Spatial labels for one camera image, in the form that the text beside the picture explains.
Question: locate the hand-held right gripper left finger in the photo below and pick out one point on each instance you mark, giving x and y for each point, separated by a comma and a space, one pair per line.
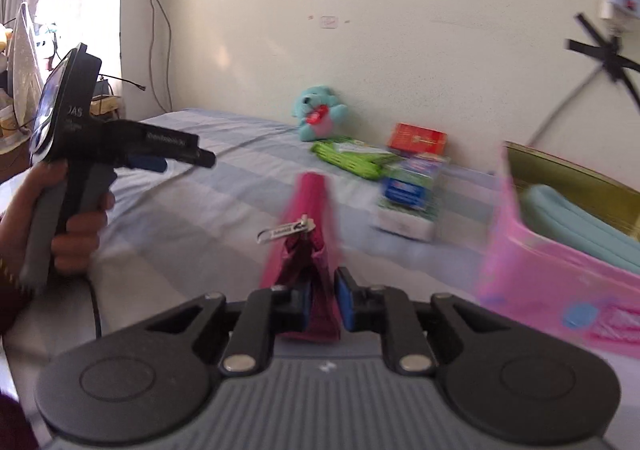
301, 308

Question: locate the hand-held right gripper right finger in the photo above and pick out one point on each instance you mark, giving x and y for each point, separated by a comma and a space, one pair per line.
345, 301

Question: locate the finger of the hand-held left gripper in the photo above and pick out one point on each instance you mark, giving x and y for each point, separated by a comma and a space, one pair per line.
170, 143
146, 164

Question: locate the pink zipper pouch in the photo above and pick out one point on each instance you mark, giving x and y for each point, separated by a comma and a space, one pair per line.
312, 210

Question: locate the blue and green carton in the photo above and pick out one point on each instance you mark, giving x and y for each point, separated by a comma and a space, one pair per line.
407, 190

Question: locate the green wipes packet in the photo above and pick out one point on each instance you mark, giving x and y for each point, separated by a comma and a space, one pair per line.
350, 158

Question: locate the teal plush toy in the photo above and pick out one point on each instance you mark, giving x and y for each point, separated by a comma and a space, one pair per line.
320, 103

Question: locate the red cardboard box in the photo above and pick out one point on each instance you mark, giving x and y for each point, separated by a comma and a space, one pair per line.
417, 138

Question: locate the pink flowered storage box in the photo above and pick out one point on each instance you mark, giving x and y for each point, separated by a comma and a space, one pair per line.
530, 285

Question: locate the person's left forearm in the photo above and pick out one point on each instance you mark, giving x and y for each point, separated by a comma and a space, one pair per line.
7, 300

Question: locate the person's left hand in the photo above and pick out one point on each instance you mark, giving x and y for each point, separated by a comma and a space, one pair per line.
30, 195

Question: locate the yellow box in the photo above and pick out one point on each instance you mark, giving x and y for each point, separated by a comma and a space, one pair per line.
106, 106

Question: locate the white leaning board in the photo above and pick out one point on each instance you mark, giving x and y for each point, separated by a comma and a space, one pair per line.
25, 65

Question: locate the striped blue bed sheet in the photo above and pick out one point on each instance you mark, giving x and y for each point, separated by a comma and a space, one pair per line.
200, 230

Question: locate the teal pouch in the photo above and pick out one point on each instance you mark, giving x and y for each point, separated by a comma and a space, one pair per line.
575, 225

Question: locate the dark maroon clothing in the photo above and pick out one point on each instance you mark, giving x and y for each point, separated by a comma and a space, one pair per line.
12, 425

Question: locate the black tape cross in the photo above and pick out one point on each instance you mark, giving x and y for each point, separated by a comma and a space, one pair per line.
607, 55

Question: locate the small pink wall sticker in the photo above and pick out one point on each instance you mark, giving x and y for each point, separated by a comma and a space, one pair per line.
328, 22

